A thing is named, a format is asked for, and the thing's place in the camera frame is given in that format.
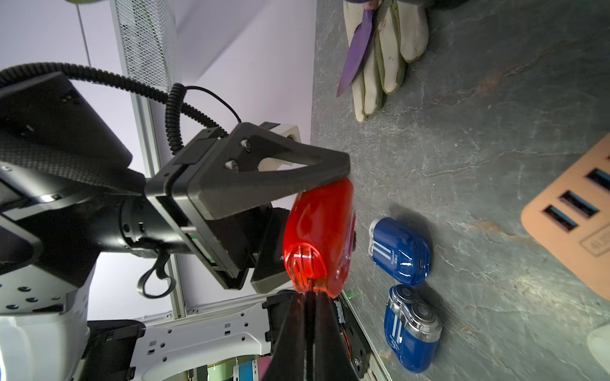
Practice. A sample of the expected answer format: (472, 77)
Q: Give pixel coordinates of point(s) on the red electric shaver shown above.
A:
(319, 238)

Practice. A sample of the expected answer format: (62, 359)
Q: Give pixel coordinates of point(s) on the white power strip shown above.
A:
(598, 342)

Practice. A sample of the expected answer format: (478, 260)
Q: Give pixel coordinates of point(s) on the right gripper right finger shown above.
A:
(330, 357)

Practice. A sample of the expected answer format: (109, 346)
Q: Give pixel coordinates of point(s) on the blue electric shaver lower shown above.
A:
(411, 328)

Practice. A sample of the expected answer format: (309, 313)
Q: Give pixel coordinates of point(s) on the orange power strip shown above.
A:
(570, 218)

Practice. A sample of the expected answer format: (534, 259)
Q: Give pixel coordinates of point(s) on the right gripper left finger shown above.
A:
(288, 336)

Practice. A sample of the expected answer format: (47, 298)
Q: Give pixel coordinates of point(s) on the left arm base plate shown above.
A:
(357, 346)

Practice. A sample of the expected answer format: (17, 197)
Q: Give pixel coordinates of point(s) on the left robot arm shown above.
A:
(67, 195)

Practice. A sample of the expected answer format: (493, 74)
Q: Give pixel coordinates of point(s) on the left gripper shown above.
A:
(205, 182)

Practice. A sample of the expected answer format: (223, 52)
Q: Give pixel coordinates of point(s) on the white mesh wall basket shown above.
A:
(147, 38)

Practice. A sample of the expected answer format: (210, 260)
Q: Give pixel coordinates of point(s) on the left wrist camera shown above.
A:
(286, 133)

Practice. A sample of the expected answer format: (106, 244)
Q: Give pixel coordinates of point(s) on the blue electric shaver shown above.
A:
(411, 328)
(399, 251)

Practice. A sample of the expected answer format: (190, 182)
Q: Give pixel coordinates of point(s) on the blue electric shaver upper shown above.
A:
(399, 251)

